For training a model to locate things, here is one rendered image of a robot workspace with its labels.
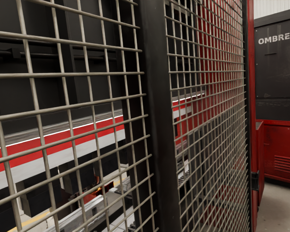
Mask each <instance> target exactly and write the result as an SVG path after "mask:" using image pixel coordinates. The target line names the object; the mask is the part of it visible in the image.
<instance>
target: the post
mask: <svg viewBox="0 0 290 232"><path fill-rule="evenodd" d="M133 2H134V3H137V4H138V6H134V5H133V10H134V20H135V26H137V27H140V30H138V29H135V30H136V39H137V49H140V50H142V52H138V58H139V71H140V72H144V74H143V75H140V82H141V91H142V94H143V93H146V96H142V101H143V111H144V115H146V114H148V116H147V117H144V120H145V134H146V135H150V137H148V138H146V143H147V153H148V155H150V154H152V156H151V157H149V158H148V163H149V172H150V175H151V174H152V173H153V174H154V175H153V176H151V177H150V182H151V193H153V192H155V194H154V195H153V196H152V205H153V212H154V211H155V210H157V212H156V213H155V214H154V224H155V229H157V228H159V229H158V230H157V232H181V227H180V210H179V198H178V186H177V173H176V162H175V150H174V133H173V120H172V108H171V96H170V84H169V72H168V55H167V43H166V31H165V19H164V7H163V0H133ZM118 3H119V12H120V21H121V22H122V23H127V24H130V25H133V21H132V11H131V4H129V3H127V2H125V1H122V0H118ZM110 7H111V15H112V20H116V21H118V17H117V8H116V0H110ZM121 30H122V42H123V47H125V48H132V49H135V43H134V34H133V28H130V27H126V26H122V25H121ZM113 32H114V40H115V46H118V47H121V43H120V34H119V26H118V24H115V23H113ZM124 59H125V68H126V72H137V62H136V53H135V52H131V51H124ZM116 60H117V69H118V72H123V64H122V52H121V50H116ZM118 77H119V85H120V94H121V97H124V96H126V90H125V81H124V75H119V76H118ZM126 77H127V86H128V95H129V96H130V95H136V94H139V81H138V75H126ZM121 102H122V114H123V121H125V120H128V107H127V99H124V100H121ZM129 107H130V116H131V119H132V118H135V117H139V116H142V114H141V104H140V97H136V98H131V99H129ZM131 124H132V133H133V141H135V140H137V139H140V138H142V137H143V136H144V132H143V123H142V118H141V119H138V120H135V121H132V122H131ZM124 131H125V139H126V144H128V143H130V142H131V137H130V128H129V123H125V124H124ZM134 154H135V163H136V162H138V161H139V160H141V159H143V158H145V157H146V155H145V142H144V139H143V140H141V141H139V142H137V143H135V144H134ZM127 156H128V167H129V166H131V165H133V154H132V145H130V146H128V147H127ZM136 172H137V181H138V183H140V182H141V181H142V180H144V179H145V178H146V177H148V174H147V165H146V160H144V161H142V162H141V163H139V164H138V165H136ZM138 190H139V202H140V204H141V203H142V202H143V201H144V200H146V199H147V198H148V197H149V196H150V193H149V184H148V179H147V180H146V181H145V182H143V183H142V184H141V185H139V186H138ZM140 211H141V219H142V223H143V222H144V221H145V220H146V219H147V218H148V217H149V216H150V215H151V203H150V198H149V199H148V200H147V201H146V202H145V203H144V204H143V205H141V206H140ZM142 228H143V232H153V225H152V217H151V218H150V219H149V220H148V221H147V222H146V223H145V224H144V225H143V226H142Z"/></svg>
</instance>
